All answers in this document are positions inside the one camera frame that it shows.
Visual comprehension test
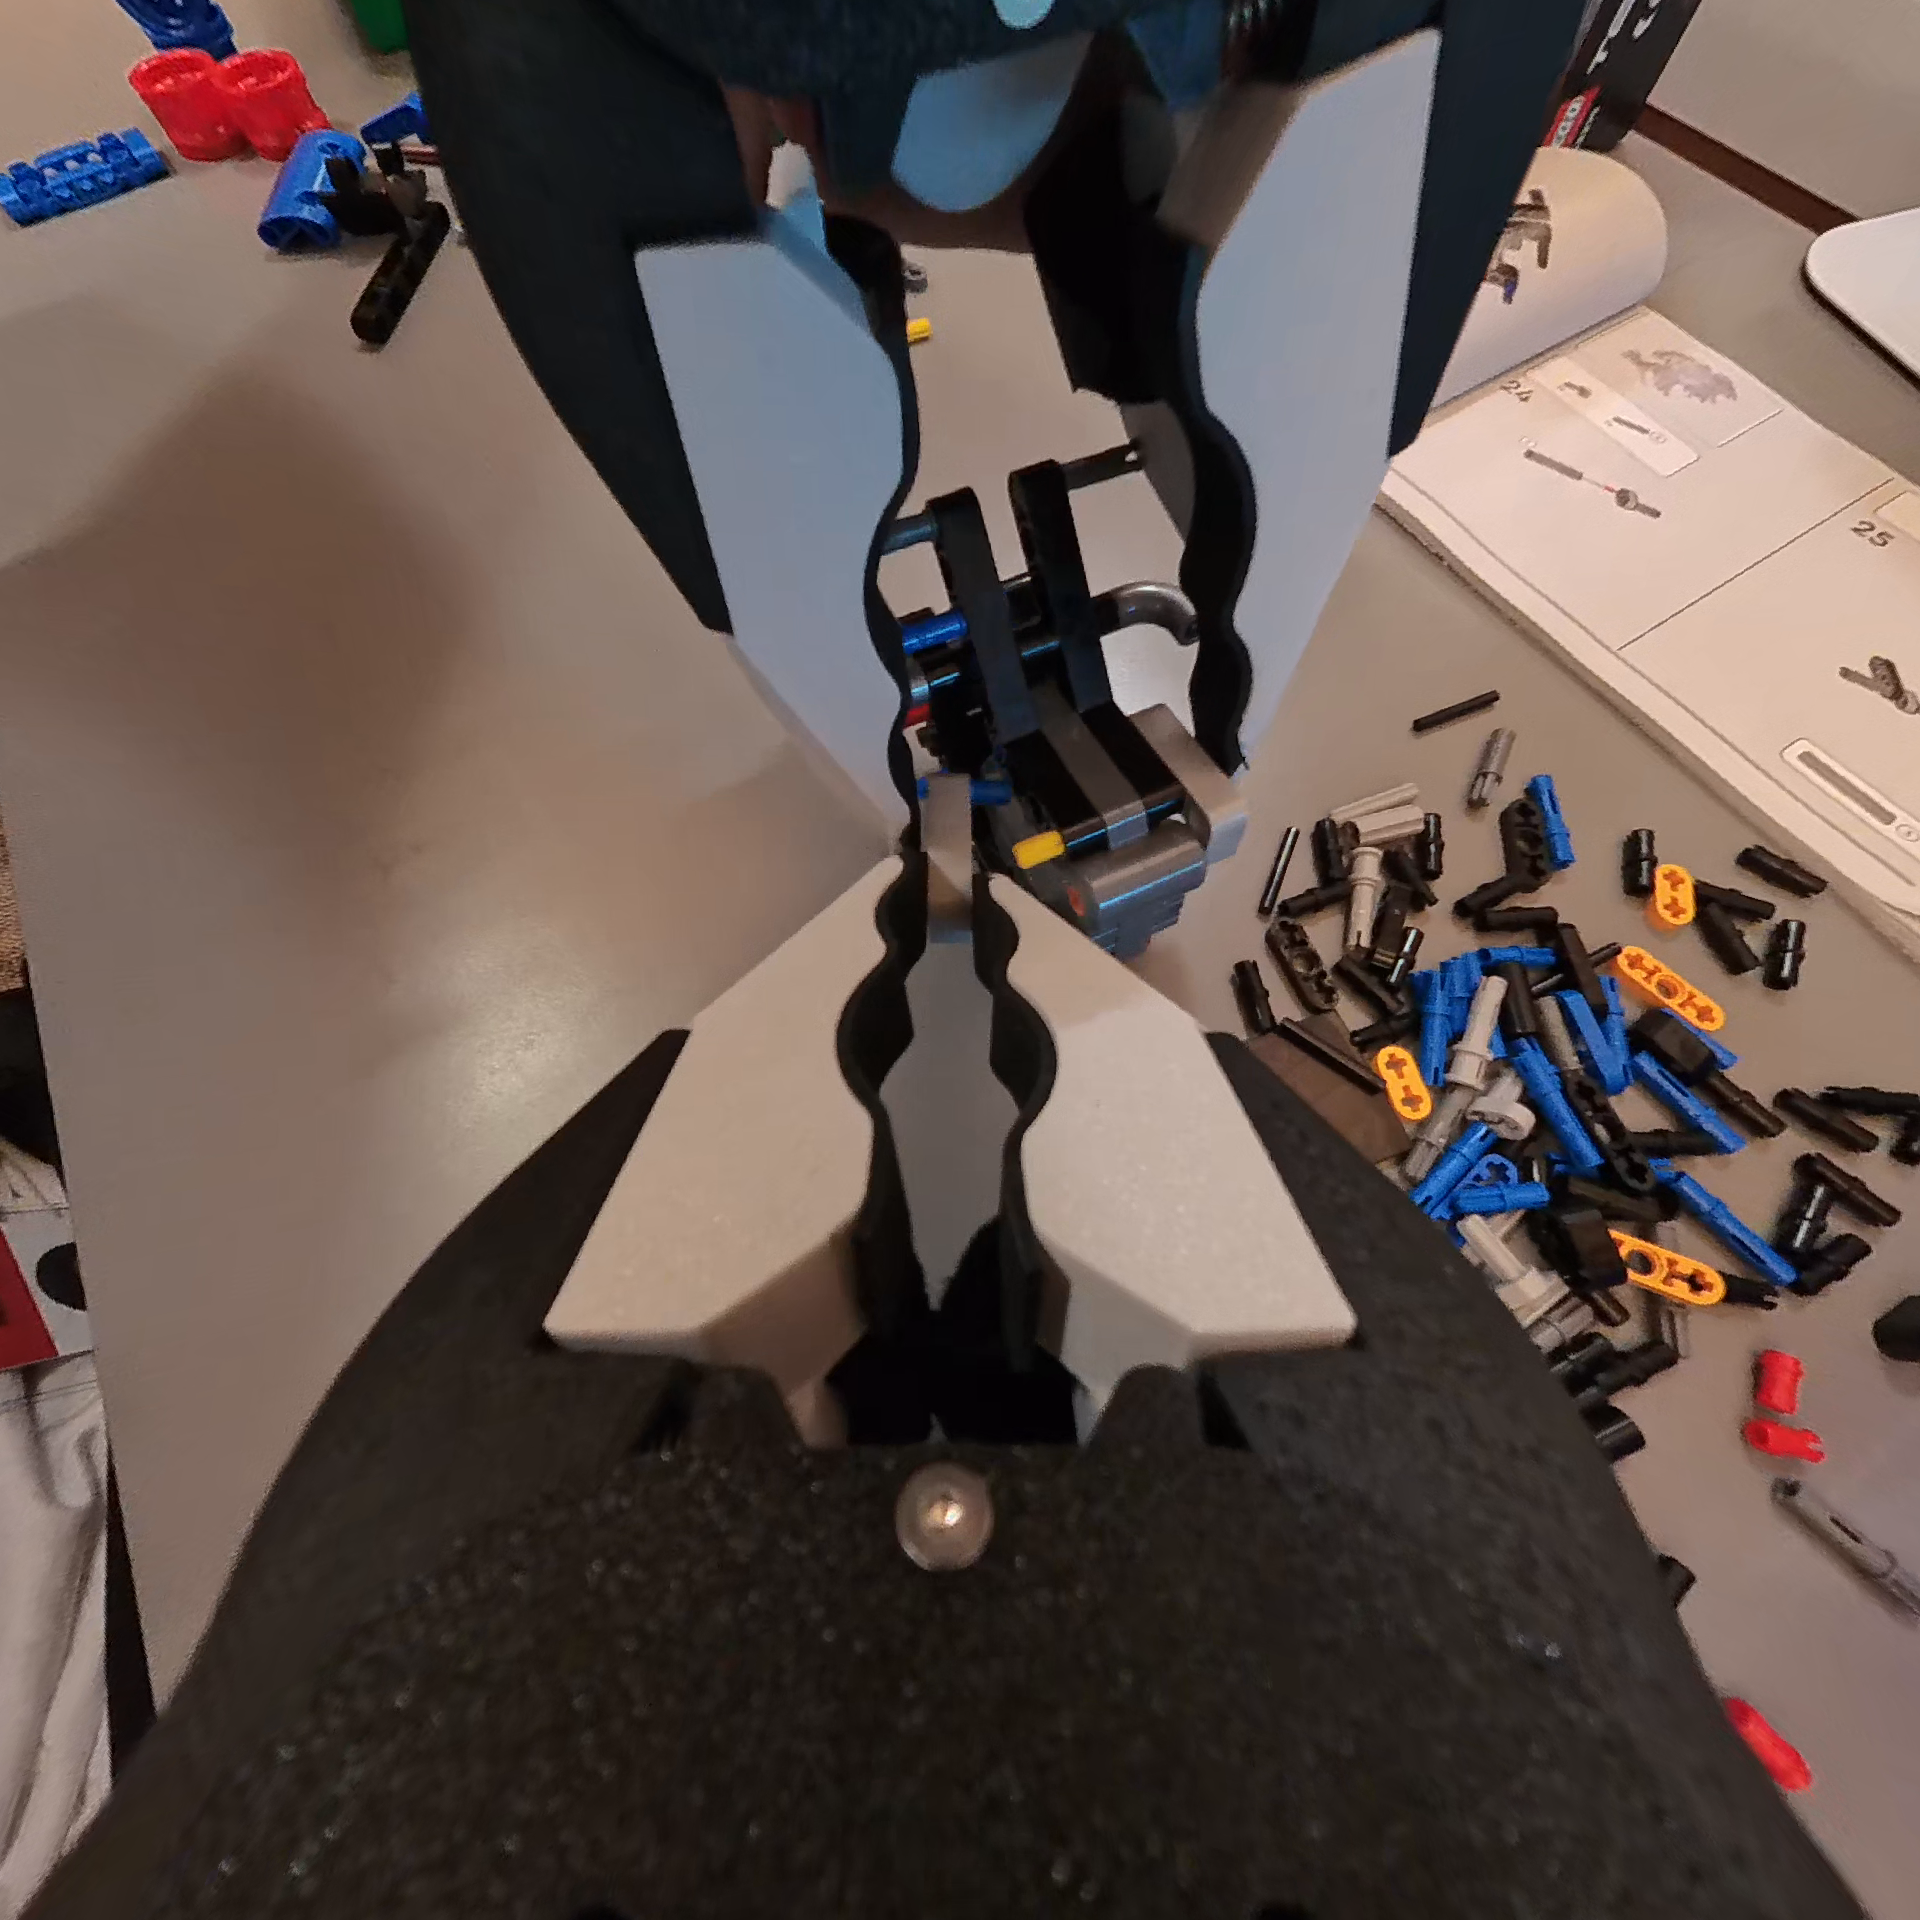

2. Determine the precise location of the black and grey lego assembly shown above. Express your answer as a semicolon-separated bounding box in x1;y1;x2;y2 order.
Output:
866;438;1256;965

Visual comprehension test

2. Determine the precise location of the red round lego connector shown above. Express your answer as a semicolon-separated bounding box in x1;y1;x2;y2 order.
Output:
125;48;229;162
215;48;336;162

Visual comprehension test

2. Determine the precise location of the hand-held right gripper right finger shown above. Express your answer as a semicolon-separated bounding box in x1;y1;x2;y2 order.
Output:
971;872;1362;1398

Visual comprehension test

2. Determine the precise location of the black cardboard box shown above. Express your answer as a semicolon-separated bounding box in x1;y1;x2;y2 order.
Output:
1544;0;1708;156

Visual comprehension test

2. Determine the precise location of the grey lego axle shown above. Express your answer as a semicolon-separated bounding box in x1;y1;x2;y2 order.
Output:
1770;1475;1920;1619

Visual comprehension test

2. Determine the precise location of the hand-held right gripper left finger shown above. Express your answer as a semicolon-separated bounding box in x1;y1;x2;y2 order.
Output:
539;858;924;1445

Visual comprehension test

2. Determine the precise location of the red printed card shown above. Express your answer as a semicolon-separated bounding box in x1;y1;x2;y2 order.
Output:
0;1140;95;1373

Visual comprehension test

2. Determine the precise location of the open lego instruction booklet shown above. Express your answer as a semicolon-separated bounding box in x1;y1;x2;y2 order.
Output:
1375;150;1920;962

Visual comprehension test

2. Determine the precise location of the blue lego beam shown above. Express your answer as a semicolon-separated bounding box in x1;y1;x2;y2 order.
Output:
0;125;169;230

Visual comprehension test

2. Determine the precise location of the pale crumpled cloth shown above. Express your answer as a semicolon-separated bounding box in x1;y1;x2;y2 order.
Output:
0;1350;118;1920

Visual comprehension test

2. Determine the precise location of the pile of small lego pieces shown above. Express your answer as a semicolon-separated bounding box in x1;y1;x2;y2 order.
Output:
1230;685;1920;1463

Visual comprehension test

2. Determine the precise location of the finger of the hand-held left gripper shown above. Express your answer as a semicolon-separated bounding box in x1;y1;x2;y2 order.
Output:
629;192;929;860
1175;25;1445;781

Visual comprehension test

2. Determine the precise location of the white stand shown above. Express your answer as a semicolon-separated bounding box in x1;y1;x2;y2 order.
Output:
1799;206;1920;380

